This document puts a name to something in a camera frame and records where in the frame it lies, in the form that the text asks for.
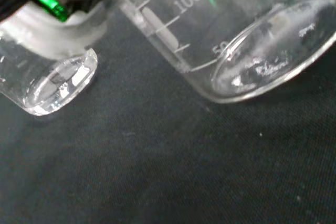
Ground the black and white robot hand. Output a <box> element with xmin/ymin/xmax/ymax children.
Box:
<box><xmin>0</xmin><ymin>0</ymin><xmax>129</xmax><ymax>60</ymax></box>

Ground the black bench cloth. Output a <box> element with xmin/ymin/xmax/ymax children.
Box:
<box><xmin>0</xmin><ymin>6</ymin><xmax>336</xmax><ymax>224</ymax></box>

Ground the small clear glass beaker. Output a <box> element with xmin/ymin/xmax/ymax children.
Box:
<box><xmin>0</xmin><ymin>29</ymin><xmax>99</xmax><ymax>116</ymax></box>

